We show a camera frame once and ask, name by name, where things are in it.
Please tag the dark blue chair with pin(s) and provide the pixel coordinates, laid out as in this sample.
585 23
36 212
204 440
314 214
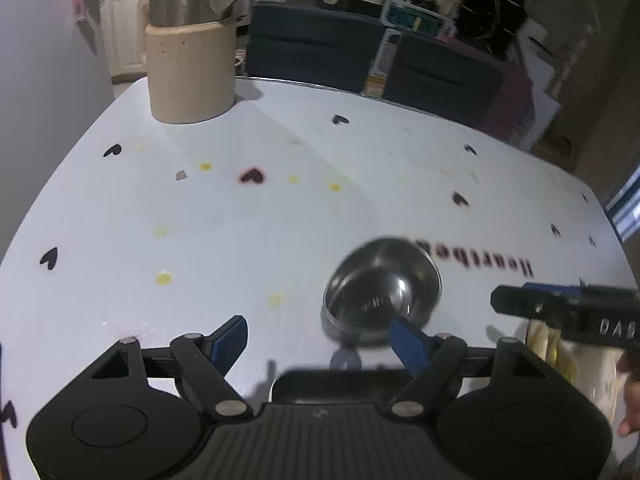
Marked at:
440 80
315 45

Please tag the beige canister with steel lid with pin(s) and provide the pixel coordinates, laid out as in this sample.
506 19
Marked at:
190 70

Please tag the round steel bowl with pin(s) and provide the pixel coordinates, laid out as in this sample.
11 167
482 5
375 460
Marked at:
380 285

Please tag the scalloped bowl yellow flower print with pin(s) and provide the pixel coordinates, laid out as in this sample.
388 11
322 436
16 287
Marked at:
595 375

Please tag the white kitchen cabinets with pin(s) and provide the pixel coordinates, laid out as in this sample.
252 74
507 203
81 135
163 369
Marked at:
125 30

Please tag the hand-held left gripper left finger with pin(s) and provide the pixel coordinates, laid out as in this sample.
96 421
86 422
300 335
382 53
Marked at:
232 337

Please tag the staircase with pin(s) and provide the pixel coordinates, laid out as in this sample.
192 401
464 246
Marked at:
542 80

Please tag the maroon chair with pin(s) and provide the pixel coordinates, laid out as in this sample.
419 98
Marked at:
515 95

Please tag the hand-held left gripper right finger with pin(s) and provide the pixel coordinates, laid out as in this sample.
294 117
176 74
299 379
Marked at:
407 347

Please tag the teal sign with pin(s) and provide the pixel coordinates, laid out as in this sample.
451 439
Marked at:
420 17

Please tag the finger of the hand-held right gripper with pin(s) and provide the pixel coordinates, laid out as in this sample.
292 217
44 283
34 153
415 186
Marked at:
525 302
550 287

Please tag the balcony door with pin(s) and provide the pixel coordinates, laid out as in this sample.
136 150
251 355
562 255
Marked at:
627 205

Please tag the black vest with white trim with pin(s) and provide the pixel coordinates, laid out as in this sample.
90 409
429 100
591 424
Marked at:
495 0

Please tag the person's right hand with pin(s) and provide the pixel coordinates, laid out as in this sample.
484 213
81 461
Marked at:
630 395

